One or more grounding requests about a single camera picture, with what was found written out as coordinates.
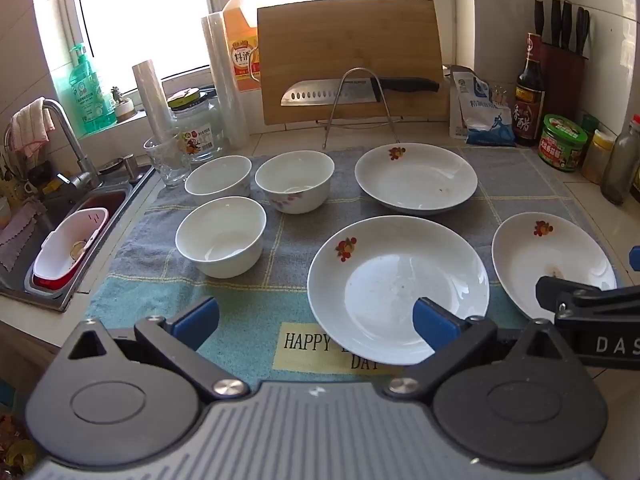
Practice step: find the steel sink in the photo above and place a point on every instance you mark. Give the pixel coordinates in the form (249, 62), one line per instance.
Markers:
(112, 199)

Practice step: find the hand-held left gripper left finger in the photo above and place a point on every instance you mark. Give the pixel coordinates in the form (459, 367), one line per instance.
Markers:
(192, 322)

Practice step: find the metal faucet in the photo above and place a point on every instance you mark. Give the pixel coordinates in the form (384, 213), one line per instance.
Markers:
(70, 135)

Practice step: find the window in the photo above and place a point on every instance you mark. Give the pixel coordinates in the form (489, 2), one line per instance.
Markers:
(150, 10)

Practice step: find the green dish soap bottle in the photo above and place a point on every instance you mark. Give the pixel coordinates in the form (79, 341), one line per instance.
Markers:
(90, 100)

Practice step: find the white plate with fruit print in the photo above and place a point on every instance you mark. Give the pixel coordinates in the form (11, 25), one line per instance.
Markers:
(415, 180)
(530, 260)
(380, 290)

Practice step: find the red white strainer basket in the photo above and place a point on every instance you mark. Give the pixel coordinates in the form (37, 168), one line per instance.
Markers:
(65, 245)

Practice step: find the purple cloth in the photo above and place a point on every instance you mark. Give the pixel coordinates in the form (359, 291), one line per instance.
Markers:
(17, 230)

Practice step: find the glass jar with lid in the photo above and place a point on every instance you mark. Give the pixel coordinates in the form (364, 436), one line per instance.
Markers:
(200, 130)

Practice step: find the metal sink knob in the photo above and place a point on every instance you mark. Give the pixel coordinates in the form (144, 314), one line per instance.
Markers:
(132, 167)

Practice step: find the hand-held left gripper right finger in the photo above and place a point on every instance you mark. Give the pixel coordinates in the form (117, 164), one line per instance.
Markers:
(435, 327)

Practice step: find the green lid spice bottle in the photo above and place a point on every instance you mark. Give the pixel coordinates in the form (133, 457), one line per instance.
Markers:
(590, 122)

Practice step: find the small potted plant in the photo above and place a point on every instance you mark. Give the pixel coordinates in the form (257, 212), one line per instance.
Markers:
(122, 107)

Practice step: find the binder clip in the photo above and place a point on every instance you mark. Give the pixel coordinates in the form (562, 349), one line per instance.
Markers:
(505, 96)
(496, 95)

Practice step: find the grey blue checked towel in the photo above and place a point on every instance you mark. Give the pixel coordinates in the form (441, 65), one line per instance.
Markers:
(300, 230)

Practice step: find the tall plastic wrap roll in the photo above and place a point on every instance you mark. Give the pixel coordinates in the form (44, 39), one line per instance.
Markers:
(225, 85)

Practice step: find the glass bottle with red cap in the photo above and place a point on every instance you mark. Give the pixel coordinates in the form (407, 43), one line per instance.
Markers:
(620, 165)

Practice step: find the green sauce jar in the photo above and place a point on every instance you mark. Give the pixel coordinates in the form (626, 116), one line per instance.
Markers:
(562, 145)

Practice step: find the white blue salt bag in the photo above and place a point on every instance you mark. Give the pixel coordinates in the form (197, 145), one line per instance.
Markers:
(480, 115)

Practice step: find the yellow lid spice jar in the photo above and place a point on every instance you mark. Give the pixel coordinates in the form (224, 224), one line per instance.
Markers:
(597, 160)

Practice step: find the dark vinegar bottle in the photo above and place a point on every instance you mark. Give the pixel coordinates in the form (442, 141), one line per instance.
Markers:
(529, 105)

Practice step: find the bamboo cutting board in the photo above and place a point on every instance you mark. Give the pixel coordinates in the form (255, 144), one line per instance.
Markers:
(350, 45)

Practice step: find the orange liquid bottle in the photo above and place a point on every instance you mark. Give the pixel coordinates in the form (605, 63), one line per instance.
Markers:
(240, 60)

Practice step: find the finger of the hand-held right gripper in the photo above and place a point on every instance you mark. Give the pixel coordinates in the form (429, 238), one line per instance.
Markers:
(635, 259)
(590, 297)

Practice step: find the dark red knife block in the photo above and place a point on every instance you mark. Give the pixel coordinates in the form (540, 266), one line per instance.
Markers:
(562, 85)

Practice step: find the clear glass cup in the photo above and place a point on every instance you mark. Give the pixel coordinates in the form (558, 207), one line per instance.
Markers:
(167, 165)

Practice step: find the white ceramic bowl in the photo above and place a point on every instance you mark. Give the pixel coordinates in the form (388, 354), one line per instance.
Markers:
(220, 240)
(295, 180)
(217, 175)

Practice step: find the pink cloth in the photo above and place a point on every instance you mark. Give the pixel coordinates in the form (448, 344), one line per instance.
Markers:
(30, 130)

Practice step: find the short plastic wrap roll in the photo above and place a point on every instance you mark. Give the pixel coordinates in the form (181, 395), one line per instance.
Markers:
(152, 100)

